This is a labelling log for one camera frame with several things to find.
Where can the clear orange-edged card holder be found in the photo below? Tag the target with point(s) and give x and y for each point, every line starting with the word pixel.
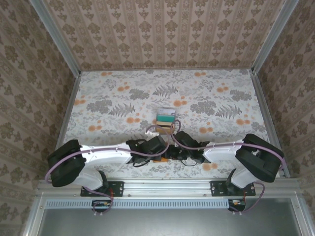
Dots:
pixel 160 160

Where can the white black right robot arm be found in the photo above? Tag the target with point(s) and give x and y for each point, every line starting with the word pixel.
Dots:
pixel 221 153

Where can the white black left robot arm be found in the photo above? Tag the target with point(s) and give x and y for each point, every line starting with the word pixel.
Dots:
pixel 103 155

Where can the tan card with black stripe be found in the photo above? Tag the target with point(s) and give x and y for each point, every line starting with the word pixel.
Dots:
pixel 164 126

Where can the teal card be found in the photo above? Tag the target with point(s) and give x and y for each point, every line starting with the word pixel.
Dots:
pixel 165 117

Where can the white grey card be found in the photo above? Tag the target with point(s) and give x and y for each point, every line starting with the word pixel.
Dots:
pixel 166 111

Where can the black connector board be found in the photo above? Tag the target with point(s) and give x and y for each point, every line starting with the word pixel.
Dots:
pixel 102 205

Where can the grey metal sheet panel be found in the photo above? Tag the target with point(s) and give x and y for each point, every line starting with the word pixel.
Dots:
pixel 160 223

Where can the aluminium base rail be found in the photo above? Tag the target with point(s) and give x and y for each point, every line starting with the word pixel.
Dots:
pixel 167 188

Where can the aluminium table edge rail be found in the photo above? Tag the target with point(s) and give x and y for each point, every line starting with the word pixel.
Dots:
pixel 269 123
pixel 67 123

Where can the aluminium frame post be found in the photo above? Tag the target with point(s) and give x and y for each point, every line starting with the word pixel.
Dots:
pixel 56 37
pixel 270 37

